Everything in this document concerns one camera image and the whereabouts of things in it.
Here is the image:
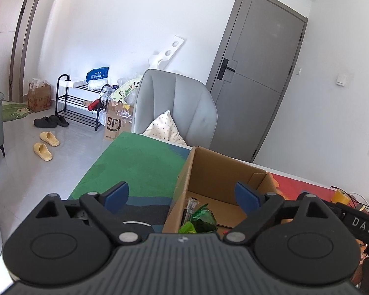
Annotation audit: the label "dark slipper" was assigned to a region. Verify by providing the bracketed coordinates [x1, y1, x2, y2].
[49, 115, 70, 127]
[34, 117, 57, 129]

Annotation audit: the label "grey door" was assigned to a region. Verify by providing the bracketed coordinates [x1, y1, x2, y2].
[207, 0, 308, 163]

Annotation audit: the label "lime green snack packet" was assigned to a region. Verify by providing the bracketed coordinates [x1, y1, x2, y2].
[178, 221, 196, 234]

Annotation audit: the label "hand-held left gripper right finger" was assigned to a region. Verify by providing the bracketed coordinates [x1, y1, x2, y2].
[223, 181, 342, 247]

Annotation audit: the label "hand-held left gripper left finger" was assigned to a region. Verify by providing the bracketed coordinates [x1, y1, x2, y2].
[34, 181, 143, 247]

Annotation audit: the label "grey upholstered chair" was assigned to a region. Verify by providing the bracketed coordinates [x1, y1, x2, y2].
[132, 68, 218, 149]

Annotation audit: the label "dark striped snack packet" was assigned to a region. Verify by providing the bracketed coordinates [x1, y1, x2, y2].
[181, 198, 199, 223]

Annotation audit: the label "black metal shoe rack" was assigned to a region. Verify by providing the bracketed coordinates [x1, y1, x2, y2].
[56, 74, 109, 132]

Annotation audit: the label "green yellow printed cushion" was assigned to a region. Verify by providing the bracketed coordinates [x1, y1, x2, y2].
[111, 78, 142, 103]

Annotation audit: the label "green floor rug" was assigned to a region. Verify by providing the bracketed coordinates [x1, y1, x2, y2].
[1, 103, 33, 123]

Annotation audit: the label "white dotted pillow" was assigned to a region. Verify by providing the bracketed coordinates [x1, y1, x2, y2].
[143, 110, 187, 146]

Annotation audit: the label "clear plastic bag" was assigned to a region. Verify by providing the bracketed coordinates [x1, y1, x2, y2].
[103, 84, 120, 100]

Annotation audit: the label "beige door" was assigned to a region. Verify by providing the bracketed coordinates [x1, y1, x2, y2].
[0, 0, 48, 103]

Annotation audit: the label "colourful printed table mat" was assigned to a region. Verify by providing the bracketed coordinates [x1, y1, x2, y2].
[67, 132, 369, 240]

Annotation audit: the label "yellow slipper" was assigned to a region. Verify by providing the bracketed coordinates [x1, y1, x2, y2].
[39, 132, 60, 147]
[33, 143, 53, 161]

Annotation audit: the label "yellow tape roll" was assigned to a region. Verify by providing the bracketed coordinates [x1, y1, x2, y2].
[331, 189, 351, 205]

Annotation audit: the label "shiny green snack packet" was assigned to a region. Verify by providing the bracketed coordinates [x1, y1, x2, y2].
[191, 203, 218, 233]

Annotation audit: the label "small brown cardboard box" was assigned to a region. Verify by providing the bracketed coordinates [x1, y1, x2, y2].
[28, 78, 52, 113]

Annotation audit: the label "white foam board with holes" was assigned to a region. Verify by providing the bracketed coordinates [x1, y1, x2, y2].
[148, 35, 185, 70]

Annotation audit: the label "black cables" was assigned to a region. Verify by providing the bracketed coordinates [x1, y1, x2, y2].
[330, 186, 369, 219]

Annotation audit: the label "SF cardboard box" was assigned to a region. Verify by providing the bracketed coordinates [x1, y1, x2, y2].
[104, 100, 134, 142]

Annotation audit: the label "blue and white plastic bag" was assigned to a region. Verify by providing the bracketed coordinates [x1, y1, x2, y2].
[86, 67, 110, 89]

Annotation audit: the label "black door handle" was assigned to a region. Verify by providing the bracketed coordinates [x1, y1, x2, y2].
[217, 58, 236, 80]

